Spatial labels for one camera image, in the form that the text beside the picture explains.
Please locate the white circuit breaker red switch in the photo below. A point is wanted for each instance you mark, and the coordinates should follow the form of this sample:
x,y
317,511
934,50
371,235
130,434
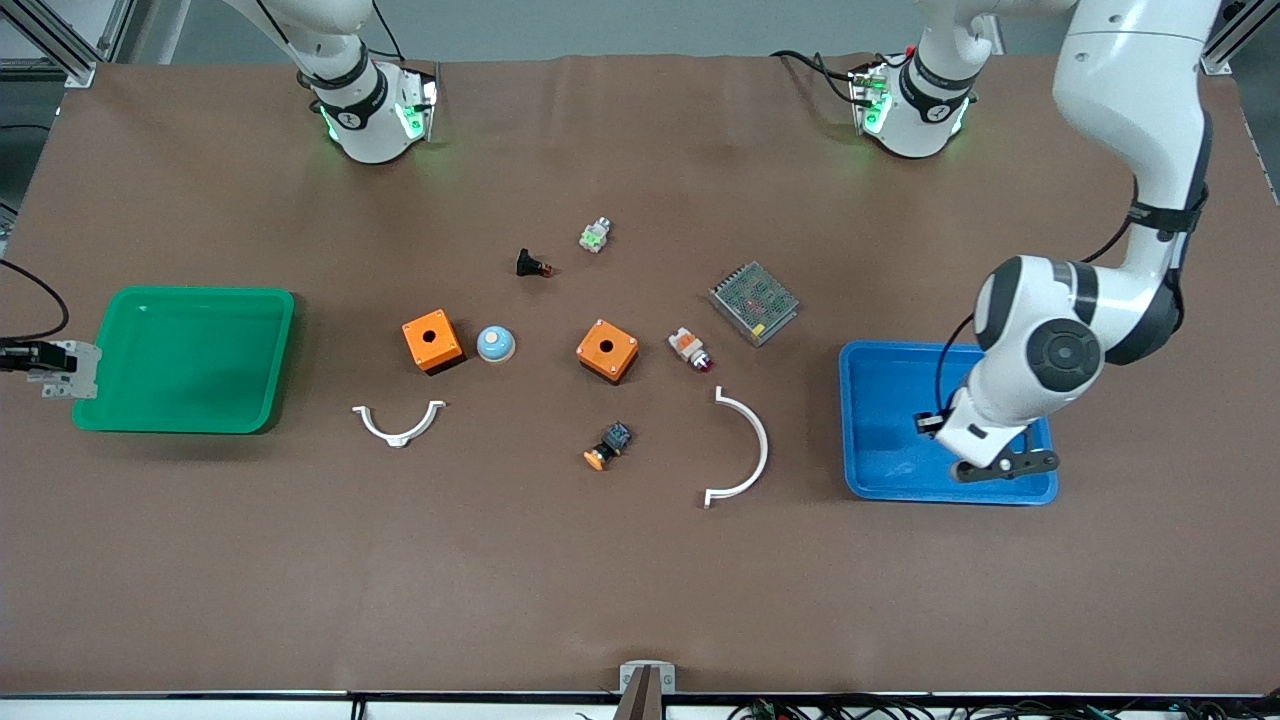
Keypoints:
x,y
80,365

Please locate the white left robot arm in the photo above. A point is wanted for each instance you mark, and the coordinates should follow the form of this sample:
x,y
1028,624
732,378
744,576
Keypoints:
x,y
1130,90

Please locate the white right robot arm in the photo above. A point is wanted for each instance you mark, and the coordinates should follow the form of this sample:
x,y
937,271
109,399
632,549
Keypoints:
x,y
370,130

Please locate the blue dome capacitor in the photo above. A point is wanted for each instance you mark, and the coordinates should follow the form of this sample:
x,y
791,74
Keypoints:
x,y
495,345

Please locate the blue plastic tray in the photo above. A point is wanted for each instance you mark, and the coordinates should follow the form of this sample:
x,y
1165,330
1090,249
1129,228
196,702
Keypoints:
x,y
890,430

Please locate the green plastic tray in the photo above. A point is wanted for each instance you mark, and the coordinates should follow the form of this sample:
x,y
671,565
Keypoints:
x,y
185,360

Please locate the metal mesh power supply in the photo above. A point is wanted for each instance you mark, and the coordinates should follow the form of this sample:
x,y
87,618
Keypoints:
x,y
755,302

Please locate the red indicator light white body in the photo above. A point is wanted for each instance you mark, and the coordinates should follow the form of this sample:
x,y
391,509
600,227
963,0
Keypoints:
x,y
688,346

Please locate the yellow mushroom push button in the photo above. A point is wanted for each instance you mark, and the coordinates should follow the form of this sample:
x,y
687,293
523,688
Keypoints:
x,y
607,447

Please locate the orange push button box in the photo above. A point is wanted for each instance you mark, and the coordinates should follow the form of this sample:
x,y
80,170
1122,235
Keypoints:
x,y
440,335
615,345

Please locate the small black red button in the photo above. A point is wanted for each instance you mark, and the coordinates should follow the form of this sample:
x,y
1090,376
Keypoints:
x,y
528,264

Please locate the large white curved bracket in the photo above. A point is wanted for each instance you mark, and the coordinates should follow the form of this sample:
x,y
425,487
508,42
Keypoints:
x,y
762,450

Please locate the aluminium frame profile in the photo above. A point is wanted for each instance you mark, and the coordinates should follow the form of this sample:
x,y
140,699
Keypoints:
x,y
1225,50
60,45

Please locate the small white curved bracket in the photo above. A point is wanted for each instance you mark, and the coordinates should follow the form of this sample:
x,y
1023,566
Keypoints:
x,y
398,436

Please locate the grey table edge mount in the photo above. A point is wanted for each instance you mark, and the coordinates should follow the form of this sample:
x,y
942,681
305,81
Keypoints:
x,y
648,690

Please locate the white green switch module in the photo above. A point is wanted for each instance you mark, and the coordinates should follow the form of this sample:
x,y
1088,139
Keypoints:
x,y
596,236

